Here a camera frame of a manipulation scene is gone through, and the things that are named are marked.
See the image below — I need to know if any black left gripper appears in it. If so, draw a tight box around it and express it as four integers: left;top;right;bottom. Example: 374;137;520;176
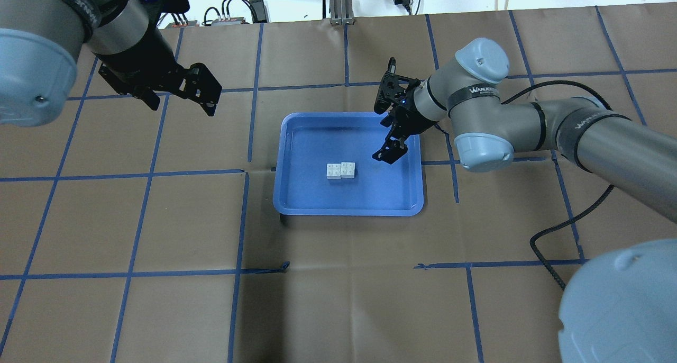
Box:
98;30;222;117

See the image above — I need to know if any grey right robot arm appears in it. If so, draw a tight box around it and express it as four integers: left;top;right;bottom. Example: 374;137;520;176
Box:
373;38;676;362

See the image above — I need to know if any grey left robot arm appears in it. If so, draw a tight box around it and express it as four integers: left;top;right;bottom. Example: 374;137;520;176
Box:
1;0;222;127

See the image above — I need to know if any aluminium frame post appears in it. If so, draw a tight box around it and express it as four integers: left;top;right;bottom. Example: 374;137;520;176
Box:
329;0;355;26

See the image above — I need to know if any white toy block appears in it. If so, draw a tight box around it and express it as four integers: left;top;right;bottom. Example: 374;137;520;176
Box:
341;162;356;179
326;163;342;180

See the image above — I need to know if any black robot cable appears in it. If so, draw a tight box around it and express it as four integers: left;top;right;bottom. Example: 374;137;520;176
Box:
500;80;617;291

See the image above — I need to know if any black power adapter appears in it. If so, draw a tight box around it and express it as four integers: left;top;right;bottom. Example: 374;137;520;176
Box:
249;0;269;23

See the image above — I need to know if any blue plastic tray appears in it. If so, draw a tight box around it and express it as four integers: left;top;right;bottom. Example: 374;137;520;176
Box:
273;112;425;217

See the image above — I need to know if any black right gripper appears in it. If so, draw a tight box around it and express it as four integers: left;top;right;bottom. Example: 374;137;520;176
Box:
372;57;435;165

